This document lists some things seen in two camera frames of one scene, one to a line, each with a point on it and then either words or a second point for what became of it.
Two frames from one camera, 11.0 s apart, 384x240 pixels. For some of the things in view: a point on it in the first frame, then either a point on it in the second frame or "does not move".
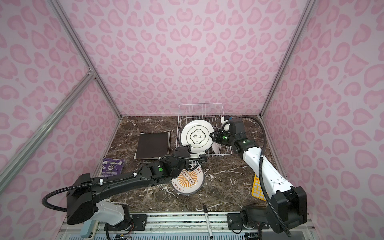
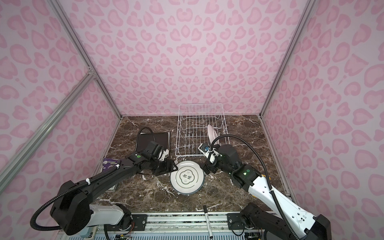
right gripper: x=217 y=139 to x=209 y=165
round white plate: x=197 y=134 to x=188 y=179
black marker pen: x=208 y=222 does not move
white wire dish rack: x=210 y=112 does not move
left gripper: x=190 y=166 to x=169 y=166
